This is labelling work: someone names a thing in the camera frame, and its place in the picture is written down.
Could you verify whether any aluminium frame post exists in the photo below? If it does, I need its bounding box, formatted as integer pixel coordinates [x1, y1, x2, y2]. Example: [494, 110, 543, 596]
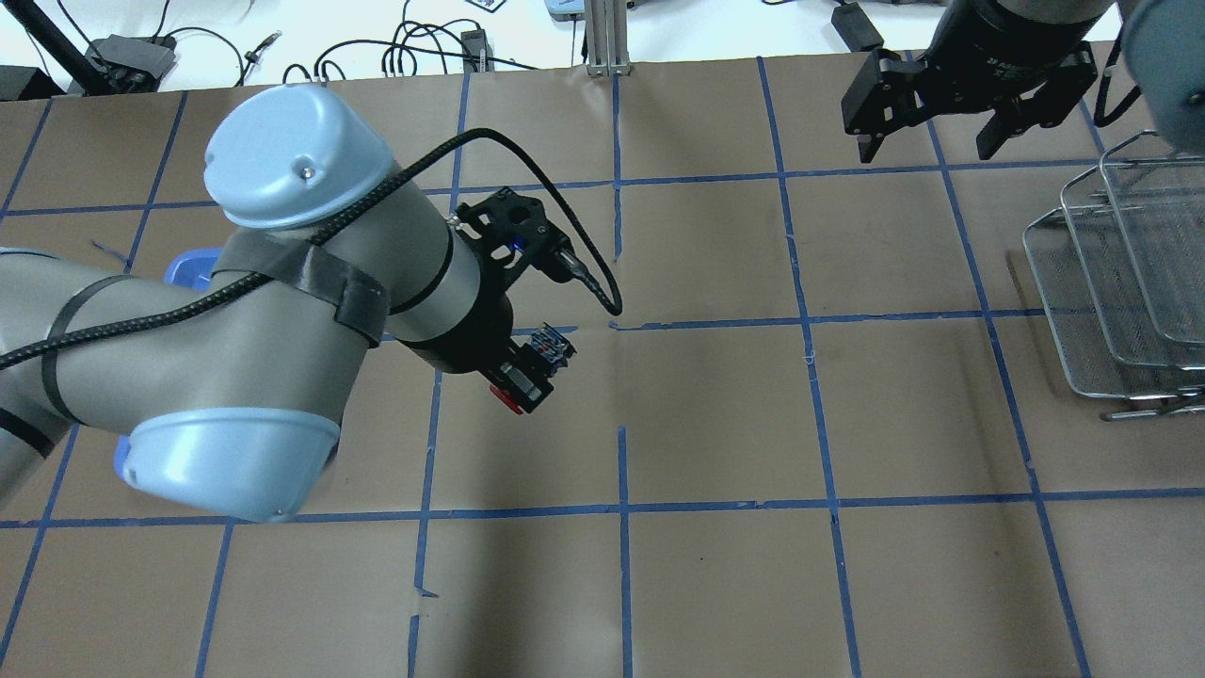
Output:
[584, 0, 631, 77]

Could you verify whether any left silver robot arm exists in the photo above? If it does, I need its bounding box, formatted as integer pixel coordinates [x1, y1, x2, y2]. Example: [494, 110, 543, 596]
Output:
[1, 86, 563, 523]

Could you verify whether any silver wire mesh shelf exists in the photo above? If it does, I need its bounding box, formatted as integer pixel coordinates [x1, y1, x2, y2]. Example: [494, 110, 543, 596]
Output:
[1021, 130, 1204, 421]

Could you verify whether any black power adapter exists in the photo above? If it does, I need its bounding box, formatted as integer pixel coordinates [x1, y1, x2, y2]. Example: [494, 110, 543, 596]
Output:
[829, 1, 884, 53]

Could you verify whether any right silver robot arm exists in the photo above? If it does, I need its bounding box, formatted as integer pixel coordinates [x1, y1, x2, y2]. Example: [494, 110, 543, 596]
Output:
[841, 1, 1204, 163]

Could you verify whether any black red push button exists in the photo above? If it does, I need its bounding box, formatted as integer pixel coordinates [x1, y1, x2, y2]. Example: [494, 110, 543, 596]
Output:
[484, 323, 576, 415]

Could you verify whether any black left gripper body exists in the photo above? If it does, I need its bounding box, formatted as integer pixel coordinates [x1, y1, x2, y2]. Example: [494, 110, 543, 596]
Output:
[399, 275, 517, 375]

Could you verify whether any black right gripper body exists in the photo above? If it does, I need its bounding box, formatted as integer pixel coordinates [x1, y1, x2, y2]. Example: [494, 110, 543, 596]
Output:
[918, 1, 1099, 113]

